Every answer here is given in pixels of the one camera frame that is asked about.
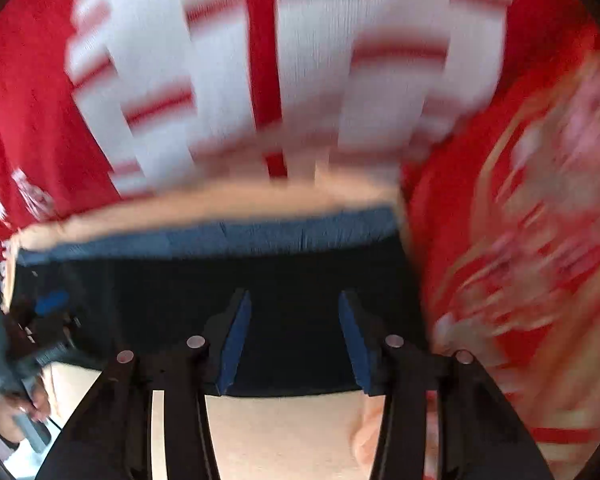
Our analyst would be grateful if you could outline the person's left hand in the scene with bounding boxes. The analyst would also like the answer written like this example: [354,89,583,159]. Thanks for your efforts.
[0,379,53,453]

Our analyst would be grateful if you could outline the peach towel blanket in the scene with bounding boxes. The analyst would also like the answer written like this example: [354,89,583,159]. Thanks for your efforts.
[0,170,436,480]

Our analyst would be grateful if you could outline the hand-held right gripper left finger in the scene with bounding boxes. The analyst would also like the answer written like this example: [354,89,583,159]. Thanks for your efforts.
[35,288,254,480]

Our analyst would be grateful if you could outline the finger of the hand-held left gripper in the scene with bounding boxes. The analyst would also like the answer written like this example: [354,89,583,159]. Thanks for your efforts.
[10,290,73,323]
[12,332,81,368]

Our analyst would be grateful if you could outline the red floral pillow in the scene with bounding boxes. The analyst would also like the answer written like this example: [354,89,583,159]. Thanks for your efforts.
[400,25,600,480]

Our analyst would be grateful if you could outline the red and white printed blanket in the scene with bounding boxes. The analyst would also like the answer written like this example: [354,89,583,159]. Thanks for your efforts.
[0,0,596,266]

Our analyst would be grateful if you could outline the black pants with blue waistband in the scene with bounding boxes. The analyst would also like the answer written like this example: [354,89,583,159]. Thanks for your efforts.
[10,205,431,398]

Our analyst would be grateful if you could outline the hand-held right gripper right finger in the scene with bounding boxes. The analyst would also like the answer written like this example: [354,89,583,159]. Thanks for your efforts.
[337,289,556,480]

